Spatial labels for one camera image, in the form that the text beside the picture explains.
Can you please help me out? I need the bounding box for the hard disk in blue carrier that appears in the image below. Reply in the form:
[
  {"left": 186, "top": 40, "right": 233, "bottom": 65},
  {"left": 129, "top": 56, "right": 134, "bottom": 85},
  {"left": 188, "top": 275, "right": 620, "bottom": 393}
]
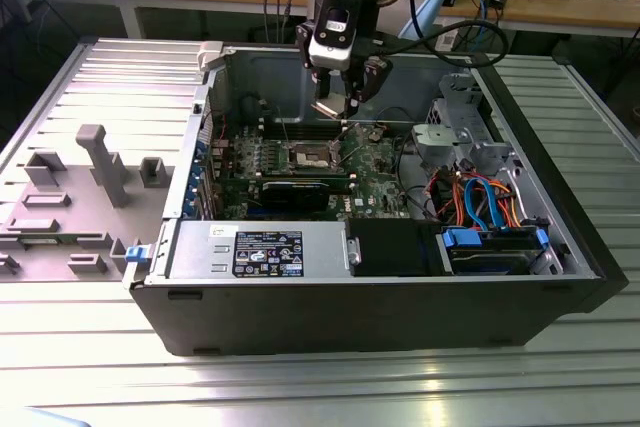
[{"left": 439, "top": 226, "right": 551, "bottom": 277}]

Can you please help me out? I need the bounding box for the pale grey case clip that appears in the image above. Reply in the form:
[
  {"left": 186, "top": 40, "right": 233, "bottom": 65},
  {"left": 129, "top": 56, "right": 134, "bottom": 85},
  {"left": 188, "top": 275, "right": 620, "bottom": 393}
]
[{"left": 197, "top": 40, "right": 224, "bottom": 71}]

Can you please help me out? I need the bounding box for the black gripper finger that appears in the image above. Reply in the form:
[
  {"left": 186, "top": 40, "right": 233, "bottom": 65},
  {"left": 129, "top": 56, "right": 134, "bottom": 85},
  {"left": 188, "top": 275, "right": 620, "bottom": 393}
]
[
  {"left": 342, "top": 56, "right": 394, "bottom": 116},
  {"left": 294, "top": 21, "right": 334, "bottom": 98}
]

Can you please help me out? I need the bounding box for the CPU socket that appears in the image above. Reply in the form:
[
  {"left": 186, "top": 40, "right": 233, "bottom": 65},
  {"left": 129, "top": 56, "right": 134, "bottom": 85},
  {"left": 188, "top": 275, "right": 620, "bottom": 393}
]
[{"left": 280, "top": 138, "right": 348, "bottom": 173}]

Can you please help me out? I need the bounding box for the black empty RAM slot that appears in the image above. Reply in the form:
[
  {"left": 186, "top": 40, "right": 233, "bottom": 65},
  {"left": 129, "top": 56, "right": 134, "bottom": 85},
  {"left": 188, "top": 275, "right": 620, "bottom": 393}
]
[
  {"left": 262, "top": 129, "right": 347, "bottom": 142},
  {"left": 262, "top": 119, "right": 347, "bottom": 132}
]

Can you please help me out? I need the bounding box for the green motherboard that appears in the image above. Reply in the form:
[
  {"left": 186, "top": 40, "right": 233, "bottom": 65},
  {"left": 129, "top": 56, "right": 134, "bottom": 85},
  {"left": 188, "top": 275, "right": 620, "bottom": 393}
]
[{"left": 197, "top": 116, "right": 416, "bottom": 221}]

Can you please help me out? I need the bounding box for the black plastic cover box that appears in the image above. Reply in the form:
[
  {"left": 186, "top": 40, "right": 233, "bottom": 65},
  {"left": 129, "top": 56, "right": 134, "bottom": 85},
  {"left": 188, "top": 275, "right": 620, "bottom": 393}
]
[{"left": 347, "top": 219, "right": 446, "bottom": 278}]

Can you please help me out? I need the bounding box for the metal socket cover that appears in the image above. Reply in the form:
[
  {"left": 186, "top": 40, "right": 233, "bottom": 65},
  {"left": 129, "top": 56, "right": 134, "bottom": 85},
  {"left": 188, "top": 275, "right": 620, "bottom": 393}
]
[{"left": 327, "top": 121, "right": 376, "bottom": 171}]

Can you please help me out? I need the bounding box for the black PC case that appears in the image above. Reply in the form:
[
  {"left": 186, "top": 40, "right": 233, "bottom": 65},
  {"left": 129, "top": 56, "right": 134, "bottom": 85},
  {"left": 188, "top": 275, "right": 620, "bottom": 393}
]
[{"left": 119, "top": 39, "right": 630, "bottom": 358}]

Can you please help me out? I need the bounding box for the silver metal drive cage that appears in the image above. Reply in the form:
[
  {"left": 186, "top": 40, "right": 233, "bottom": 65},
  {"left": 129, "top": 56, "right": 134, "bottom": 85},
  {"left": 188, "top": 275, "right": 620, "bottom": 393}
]
[{"left": 427, "top": 71, "right": 516, "bottom": 183}]

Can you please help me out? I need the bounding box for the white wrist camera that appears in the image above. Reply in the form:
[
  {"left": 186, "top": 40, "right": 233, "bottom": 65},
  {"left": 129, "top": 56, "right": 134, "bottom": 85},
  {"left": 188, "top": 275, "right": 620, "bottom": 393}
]
[{"left": 307, "top": 0, "right": 362, "bottom": 72}]

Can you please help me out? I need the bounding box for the silver CPU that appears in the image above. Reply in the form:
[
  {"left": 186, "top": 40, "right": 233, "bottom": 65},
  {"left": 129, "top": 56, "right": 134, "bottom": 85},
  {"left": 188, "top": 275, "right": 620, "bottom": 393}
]
[{"left": 310, "top": 92, "right": 351, "bottom": 118}]

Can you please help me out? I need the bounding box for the black graphics card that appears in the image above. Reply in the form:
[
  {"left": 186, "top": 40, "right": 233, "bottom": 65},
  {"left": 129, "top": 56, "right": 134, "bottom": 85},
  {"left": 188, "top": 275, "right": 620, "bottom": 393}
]
[{"left": 259, "top": 177, "right": 331, "bottom": 214}]

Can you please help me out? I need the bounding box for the orange wire bundle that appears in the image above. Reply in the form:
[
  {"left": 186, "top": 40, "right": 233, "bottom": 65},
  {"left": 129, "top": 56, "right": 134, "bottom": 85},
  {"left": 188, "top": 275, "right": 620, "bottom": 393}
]
[{"left": 427, "top": 166, "right": 531, "bottom": 228}]

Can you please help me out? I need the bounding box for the green RAM stick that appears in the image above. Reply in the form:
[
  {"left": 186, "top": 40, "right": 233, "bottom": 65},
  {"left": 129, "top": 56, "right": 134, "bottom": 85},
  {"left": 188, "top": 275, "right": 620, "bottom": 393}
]
[{"left": 19, "top": 235, "right": 65, "bottom": 247}]

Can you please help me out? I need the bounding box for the silver power supply unit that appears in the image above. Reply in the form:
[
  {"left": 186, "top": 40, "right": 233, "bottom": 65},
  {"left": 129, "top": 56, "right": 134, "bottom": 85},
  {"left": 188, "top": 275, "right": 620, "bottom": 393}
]
[{"left": 167, "top": 219, "right": 351, "bottom": 282}]

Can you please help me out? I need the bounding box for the long RAM stick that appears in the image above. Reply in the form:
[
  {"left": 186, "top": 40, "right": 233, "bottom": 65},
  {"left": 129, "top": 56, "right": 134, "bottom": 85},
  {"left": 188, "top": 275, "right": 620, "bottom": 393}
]
[{"left": 225, "top": 168, "right": 352, "bottom": 186}]

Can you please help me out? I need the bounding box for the grey parts rack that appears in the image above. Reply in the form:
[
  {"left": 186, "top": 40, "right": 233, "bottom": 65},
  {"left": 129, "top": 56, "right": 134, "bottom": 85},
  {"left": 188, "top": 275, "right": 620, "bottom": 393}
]
[{"left": 0, "top": 124, "right": 176, "bottom": 282}]

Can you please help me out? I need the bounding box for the blue flat wire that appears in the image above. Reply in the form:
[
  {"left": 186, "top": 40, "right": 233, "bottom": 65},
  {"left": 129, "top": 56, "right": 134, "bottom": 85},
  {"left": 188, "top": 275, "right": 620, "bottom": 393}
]
[
  {"left": 462, "top": 175, "right": 489, "bottom": 228},
  {"left": 479, "top": 179, "right": 507, "bottom": 232}
]

